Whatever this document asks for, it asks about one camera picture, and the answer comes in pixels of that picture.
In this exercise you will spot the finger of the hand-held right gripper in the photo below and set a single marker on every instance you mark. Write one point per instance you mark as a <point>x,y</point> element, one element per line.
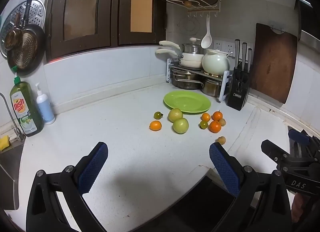
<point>271,149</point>
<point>298,136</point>

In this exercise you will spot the small copper pan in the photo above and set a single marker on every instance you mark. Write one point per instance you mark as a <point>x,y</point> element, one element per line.
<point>12,38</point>

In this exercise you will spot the green plate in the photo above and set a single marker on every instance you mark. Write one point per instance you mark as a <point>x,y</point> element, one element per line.
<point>187,101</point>

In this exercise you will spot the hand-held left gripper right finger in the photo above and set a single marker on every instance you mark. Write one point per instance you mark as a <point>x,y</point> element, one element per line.
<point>225,169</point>

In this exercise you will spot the small orange tangerine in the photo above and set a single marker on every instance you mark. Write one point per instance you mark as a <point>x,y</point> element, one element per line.
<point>206,117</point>

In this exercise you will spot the small green tomato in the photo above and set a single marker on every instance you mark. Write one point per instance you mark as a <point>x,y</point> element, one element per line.
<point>203,124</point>

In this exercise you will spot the small brown round fruit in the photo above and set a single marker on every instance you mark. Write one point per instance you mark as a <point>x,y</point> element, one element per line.
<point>221,140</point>
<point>222,122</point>

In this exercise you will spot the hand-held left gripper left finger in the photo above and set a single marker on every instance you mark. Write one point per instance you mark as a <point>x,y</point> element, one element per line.
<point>93,167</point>

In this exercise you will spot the white pump bottle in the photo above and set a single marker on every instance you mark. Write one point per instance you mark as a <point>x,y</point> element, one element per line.
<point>46,109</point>

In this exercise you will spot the green dish soap bottle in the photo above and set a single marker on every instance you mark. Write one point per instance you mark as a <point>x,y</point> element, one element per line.
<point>25,112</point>

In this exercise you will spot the small steel pot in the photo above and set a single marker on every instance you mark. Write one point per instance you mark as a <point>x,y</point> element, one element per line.
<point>211,88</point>

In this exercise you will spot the large green round fruit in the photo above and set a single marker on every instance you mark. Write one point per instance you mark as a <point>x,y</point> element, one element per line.
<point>180,126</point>

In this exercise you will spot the steel sink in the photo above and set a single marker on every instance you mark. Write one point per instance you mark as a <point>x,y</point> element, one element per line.
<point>10,172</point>

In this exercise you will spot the black knife block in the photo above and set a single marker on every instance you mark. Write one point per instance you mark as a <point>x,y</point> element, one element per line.
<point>236,99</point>

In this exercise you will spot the copper strainer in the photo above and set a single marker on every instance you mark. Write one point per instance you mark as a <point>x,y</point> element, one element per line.
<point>26,49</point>

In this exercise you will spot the dark brown wooden window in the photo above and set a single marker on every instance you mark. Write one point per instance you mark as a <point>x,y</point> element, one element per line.
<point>115,10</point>

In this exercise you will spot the white wall socket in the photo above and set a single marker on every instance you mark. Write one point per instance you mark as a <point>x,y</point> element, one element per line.
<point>217,44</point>
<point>229,46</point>

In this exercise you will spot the metal faucet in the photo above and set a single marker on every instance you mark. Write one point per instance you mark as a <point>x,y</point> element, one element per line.
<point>20,136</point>

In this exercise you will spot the yellow sponge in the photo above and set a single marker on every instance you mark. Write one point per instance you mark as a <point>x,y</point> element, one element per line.
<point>4,143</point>

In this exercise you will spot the dark range hood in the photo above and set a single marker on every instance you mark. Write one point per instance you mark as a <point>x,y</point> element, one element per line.
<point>308,17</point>

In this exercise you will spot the large steel pot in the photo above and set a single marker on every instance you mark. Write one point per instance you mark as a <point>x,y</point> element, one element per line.
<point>186,82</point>

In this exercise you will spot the perforated metal steamer tray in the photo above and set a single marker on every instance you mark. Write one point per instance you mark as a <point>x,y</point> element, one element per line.
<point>37,10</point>

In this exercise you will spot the metal pot rack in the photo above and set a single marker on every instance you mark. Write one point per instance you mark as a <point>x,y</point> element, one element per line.
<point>223,92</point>

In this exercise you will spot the large yellow round fruit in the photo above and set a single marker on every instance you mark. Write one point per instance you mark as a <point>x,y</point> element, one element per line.
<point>175,114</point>

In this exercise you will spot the brown wooden cutting board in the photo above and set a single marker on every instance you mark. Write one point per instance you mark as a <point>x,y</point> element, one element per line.
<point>272,64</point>

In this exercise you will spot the steel pot with lid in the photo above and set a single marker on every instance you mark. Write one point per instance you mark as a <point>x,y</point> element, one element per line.
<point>191,48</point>

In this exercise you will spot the green tomato with stem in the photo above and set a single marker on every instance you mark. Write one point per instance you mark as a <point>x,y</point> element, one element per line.
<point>158,115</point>

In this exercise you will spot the white ladle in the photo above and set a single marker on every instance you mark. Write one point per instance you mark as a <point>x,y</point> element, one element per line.
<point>206,42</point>

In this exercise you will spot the orange tangerine with stem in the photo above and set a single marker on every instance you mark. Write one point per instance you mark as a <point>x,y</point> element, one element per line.
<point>217,116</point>

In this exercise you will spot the black frying pan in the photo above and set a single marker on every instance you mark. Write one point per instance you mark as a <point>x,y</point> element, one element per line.
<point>35,58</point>

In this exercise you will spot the white ceramic pot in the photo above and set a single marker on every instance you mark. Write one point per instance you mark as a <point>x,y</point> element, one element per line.
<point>215,64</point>

